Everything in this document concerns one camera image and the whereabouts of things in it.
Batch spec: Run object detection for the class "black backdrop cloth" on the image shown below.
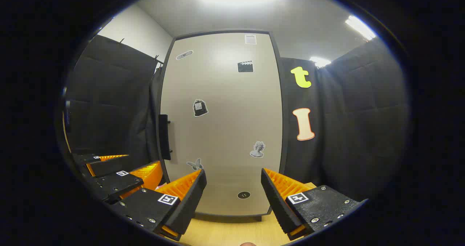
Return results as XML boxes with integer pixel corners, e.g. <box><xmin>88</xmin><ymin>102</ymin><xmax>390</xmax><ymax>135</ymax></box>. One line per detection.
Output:
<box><xmin>64</xmin><ymin>35</ymin><xmax>411</xmax><ymax>203</ymax></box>

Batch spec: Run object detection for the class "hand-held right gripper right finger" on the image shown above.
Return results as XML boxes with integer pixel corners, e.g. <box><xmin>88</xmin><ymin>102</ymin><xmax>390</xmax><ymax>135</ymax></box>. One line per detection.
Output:
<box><xmin>261</xmin><ymin>168</ymin><xmax>369</xmax><ymax>241</ymax></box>

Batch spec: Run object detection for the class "black door handle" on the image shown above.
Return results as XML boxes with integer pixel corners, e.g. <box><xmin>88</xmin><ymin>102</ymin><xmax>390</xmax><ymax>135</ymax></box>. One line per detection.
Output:
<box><xmin>158</xmin><ymin>114</ymin><xmax>172</xmax><ymax>161</ymax></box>

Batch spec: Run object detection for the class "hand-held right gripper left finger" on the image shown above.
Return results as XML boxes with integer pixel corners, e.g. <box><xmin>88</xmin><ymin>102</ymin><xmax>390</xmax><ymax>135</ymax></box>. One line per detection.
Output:
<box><xmin>109</xmin><ymin>168</ymin><xmax>207</xmax><ymax>241</ymax></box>

